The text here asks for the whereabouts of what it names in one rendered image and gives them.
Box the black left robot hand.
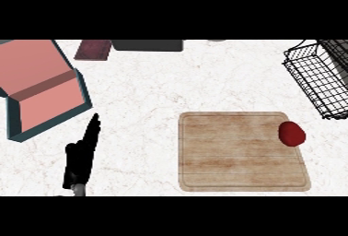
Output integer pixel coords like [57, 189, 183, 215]
[60, 112, 102, 190]

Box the dark maroon flat board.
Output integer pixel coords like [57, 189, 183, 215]
[74, 39, 113, 62]

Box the wooden cutting board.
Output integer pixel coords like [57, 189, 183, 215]
[177, 111, 312, 193]

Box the red bell pepper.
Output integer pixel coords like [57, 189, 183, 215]
[277, 121, 307, 148]

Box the dark grey flat slab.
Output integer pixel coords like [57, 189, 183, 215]
[110, 39, 184, 53]

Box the pink open drawer teal frame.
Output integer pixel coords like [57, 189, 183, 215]
[0, 39, 94, 143]

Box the black wire tiered basket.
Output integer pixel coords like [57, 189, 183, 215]
[281, 39, 348, 121]

